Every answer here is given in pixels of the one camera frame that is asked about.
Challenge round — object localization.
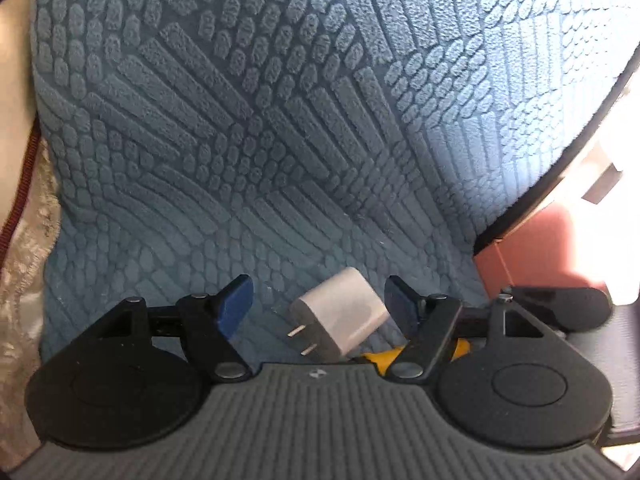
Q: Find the embroidered lace cloth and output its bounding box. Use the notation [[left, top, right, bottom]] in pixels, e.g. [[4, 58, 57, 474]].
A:
[[0, 140, 63, 461]]

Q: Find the grey white box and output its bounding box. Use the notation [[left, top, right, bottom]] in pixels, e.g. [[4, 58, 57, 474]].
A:
[[580, 140, 627, 206]]

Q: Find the white cushion maroon piping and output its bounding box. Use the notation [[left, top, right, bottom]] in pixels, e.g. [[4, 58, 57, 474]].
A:
[[0, 0, 45, 261]]

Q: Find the blue textured sofa cover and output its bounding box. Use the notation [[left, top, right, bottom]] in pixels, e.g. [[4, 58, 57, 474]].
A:
[[30, 0, 640, 366]]

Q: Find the yellow handled screwdriver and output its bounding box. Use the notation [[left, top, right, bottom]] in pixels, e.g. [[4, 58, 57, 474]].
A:
[[360, 339, 473, 377]]

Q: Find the pink panel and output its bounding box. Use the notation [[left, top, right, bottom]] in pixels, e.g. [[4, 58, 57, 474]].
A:
[[472, 205, 622, 306]]

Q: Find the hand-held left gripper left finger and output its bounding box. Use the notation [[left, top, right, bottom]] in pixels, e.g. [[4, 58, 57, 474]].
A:
[[90, 273, 256, 385]]

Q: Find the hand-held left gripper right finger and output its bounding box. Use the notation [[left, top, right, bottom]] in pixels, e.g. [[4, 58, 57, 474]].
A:
[[383, 274, 550, 382]]

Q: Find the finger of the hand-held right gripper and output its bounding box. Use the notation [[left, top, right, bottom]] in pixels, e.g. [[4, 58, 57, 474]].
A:
[[502, 285, 615, 333]]

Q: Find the small white plug charger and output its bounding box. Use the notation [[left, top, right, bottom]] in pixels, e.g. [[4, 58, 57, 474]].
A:
[[289, 266, 392, 363]]

